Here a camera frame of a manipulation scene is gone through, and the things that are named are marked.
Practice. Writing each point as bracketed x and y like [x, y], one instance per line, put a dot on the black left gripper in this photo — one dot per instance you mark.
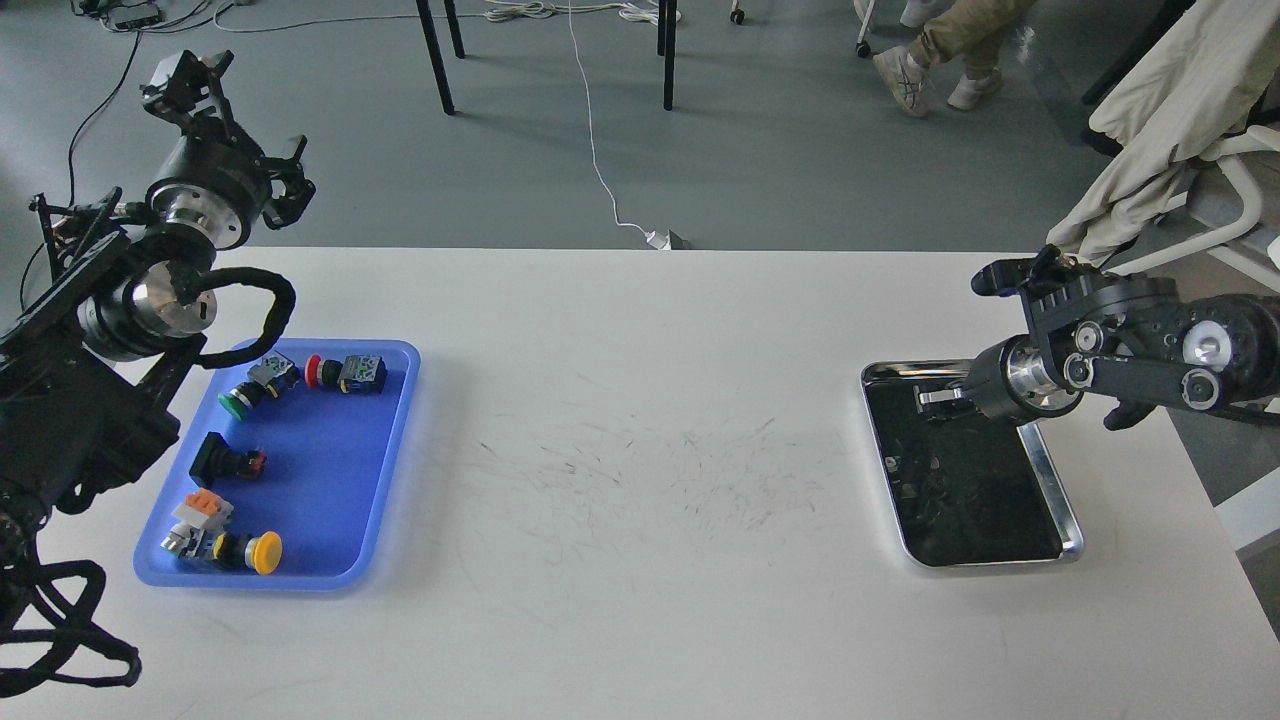
[207, 186]

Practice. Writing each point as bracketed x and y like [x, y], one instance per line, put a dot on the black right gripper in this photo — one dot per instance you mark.
[1008, 382]

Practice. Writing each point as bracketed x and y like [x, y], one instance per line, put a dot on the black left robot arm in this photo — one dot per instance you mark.
[135, 302]

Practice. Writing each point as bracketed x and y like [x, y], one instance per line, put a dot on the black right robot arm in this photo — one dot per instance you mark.
[1124, 336]

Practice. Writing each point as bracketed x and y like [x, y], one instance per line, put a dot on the silver metal tray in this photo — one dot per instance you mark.
[965, 492]

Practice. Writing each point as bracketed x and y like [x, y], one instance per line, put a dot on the black table leg left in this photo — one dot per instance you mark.
[435, 53]

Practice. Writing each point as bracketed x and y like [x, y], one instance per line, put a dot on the black table leg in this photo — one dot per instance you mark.
[435, 53]
[667, 15]

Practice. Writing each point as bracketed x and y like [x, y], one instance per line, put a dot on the white power adapter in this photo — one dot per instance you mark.
[666, 241]

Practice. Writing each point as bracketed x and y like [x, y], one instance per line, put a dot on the blue plastic tray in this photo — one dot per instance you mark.
[331, 460]

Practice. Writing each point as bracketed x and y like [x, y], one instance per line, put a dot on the person legs beige trousers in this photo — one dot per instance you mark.
[973, 31]

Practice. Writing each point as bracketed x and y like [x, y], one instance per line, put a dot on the orange white contact block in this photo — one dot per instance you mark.
[202, 518]

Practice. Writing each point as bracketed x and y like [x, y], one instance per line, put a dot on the beige cloth on chair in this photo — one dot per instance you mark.
[1193, 87]

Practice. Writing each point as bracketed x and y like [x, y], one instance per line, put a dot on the black table leg right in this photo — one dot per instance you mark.
[667, 15]

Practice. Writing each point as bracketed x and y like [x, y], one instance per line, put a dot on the green push button switch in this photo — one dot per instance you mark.
[269, 377]

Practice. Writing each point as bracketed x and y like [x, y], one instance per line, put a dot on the red push button switch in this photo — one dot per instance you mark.
[356, 374]

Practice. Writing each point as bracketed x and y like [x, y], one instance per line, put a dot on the black selector switch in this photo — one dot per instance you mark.
[215, 460]

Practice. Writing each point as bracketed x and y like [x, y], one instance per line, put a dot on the yellow push button switch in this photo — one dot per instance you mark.
[240, 552]

